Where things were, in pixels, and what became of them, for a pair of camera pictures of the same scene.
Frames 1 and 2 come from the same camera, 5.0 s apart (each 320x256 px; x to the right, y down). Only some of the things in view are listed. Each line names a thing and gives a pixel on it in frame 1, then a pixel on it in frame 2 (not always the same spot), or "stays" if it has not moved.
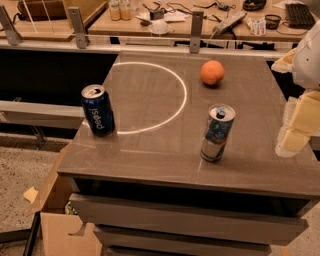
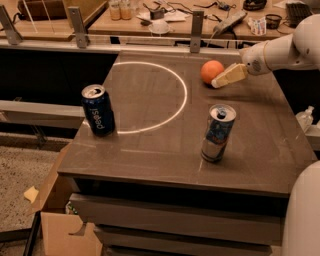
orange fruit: x=212 y=72 stays
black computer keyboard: x=298 y=16 stays
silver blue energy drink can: x=220 y=119 stays
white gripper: x=309 y=65 → x=254 y=60
